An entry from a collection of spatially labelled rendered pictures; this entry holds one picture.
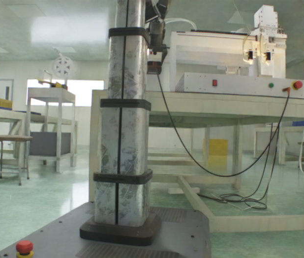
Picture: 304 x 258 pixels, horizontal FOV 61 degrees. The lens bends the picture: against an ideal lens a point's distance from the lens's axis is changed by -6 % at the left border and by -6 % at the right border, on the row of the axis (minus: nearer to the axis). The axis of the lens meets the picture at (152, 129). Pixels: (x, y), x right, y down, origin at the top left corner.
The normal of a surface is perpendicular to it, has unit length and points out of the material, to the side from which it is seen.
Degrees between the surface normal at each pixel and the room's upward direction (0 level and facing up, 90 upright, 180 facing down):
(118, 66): 90
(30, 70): 90
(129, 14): 90
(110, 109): 90
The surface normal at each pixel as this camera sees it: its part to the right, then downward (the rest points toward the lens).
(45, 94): 0.02, -0.01
